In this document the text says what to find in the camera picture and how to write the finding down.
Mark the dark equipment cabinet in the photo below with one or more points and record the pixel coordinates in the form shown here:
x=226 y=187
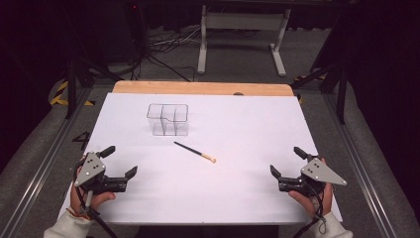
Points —
x=135 y=23

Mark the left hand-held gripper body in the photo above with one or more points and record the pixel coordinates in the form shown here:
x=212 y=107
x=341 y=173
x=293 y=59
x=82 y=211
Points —
x=89 y=168

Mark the person's left hand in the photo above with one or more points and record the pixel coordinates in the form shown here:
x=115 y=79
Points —
x=99 y=199

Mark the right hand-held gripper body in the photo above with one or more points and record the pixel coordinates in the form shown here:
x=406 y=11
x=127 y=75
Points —
x=318 y=172

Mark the orange wrist band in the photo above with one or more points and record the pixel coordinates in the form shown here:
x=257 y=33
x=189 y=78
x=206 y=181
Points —
x=77 y=213

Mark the clear plastic compartment organizer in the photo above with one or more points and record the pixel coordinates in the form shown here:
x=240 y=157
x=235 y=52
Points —
x=168 y=124

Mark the white table mat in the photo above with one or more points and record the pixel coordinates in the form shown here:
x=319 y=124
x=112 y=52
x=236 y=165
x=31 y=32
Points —
x=214 y=185

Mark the black tripod stand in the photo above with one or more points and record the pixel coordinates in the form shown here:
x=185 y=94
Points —
x=71 y=86
x=341 y=92

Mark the black brush wooden tip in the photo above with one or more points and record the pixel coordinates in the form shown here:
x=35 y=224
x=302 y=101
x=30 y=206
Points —
x=193 y=151

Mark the white metal stand frame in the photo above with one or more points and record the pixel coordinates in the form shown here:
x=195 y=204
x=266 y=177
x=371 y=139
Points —
x=244 y=21

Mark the aluminium floor rail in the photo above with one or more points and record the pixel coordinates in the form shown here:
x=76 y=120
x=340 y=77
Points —
x=43 y=168
x=363 y=172

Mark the person's right hand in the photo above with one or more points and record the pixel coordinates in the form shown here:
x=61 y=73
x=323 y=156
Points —
x=307 y=203

